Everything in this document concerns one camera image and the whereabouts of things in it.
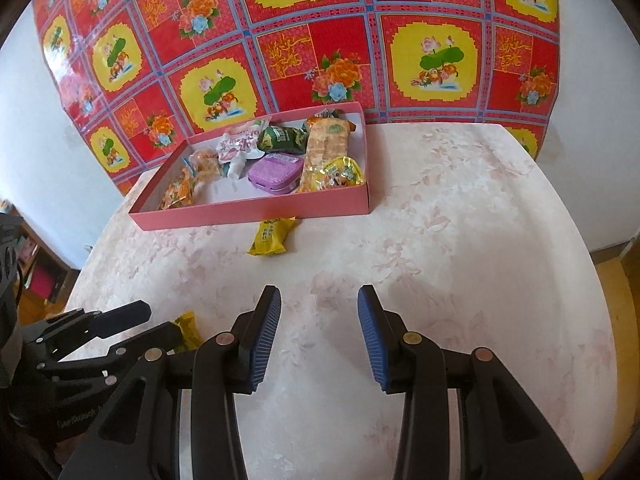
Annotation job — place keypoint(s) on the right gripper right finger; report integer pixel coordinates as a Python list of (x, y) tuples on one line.
[(503, 435)]

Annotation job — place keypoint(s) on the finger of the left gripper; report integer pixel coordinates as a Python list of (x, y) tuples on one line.
[(58, 337), (101, 374)]

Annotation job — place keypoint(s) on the yellow cake snack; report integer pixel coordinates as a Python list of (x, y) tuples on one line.
[(191, 337)]

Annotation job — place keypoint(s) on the yellow-red striped candy bag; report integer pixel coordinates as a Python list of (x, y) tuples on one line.
[(179, 192)]

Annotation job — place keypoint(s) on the purple snack tin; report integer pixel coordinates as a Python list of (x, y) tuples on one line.
[(276, 173)]

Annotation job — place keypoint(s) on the blue-edged clear candy bag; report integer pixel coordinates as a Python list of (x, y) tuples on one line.
[(198, 183)]

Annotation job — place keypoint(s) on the peach jelly drink pouch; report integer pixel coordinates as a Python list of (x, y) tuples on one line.
[(239, 145)]

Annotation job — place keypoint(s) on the yellow jelly cup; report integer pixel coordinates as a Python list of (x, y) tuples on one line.
[(340, 172)]

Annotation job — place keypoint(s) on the small green pea packet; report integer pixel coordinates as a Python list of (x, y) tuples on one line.
[(283, 139)]

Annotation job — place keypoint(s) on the orange cracker sleeve pack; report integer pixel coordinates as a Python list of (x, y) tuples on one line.
[(328, 138)]

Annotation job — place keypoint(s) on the wooden shelf with items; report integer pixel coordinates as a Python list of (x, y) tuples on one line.
[(48, 279)]

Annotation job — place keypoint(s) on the red floral patterned wall cloth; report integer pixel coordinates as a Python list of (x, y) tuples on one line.
[(137, 77)]

